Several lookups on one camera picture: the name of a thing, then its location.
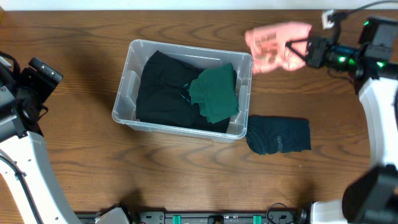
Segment pink printed shirt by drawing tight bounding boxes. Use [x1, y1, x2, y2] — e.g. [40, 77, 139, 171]
[244, 22, 312, 74]

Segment green garment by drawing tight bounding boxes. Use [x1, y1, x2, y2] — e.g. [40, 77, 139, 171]
[188, 62, 240, 124]

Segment dark teal garment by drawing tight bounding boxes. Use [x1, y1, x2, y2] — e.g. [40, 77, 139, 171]
[246, 115, 312, 155]

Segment black trousers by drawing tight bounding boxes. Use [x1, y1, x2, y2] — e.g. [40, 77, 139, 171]
[189, 67, 239, 134]

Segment black garment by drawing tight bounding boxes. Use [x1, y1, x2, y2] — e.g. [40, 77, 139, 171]
[136, 51, 207, 128]

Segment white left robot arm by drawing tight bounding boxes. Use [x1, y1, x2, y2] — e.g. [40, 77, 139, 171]
[1, 52, 133, 223]

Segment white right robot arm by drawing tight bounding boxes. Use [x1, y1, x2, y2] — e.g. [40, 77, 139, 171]
[296, 13, 397, 223]

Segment clear plastic storage bin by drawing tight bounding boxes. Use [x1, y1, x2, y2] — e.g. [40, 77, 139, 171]
[112, 39, 254, 143]

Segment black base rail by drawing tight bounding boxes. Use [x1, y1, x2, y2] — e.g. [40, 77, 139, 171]
[74, 210, 312, 224]

